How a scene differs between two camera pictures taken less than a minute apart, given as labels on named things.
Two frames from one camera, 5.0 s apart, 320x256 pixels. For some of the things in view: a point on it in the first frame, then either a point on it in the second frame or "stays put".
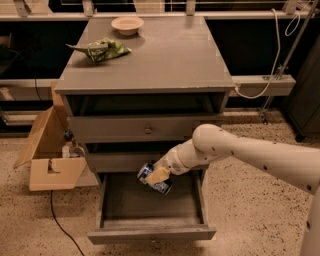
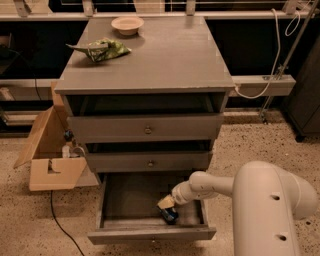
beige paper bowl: (128, 25) stays put
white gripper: (170, 161) → (180, 194)
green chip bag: (102, 49) stays put
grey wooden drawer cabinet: (137, 87) stays put
